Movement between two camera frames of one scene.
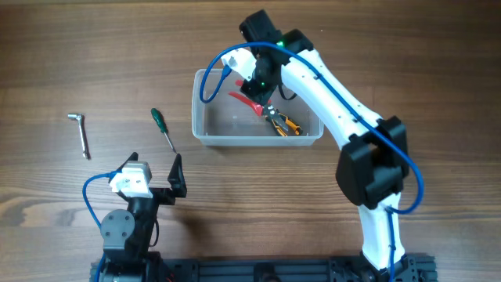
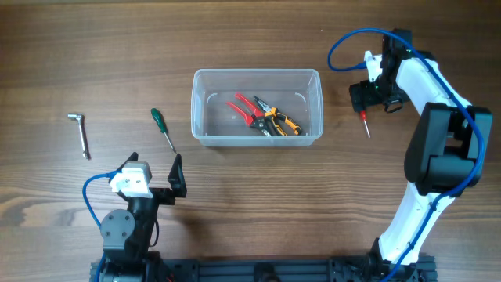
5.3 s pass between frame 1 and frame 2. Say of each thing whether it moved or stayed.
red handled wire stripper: moved
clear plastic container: stayed
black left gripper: stayed
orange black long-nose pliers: stayed
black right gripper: moved
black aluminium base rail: stayed
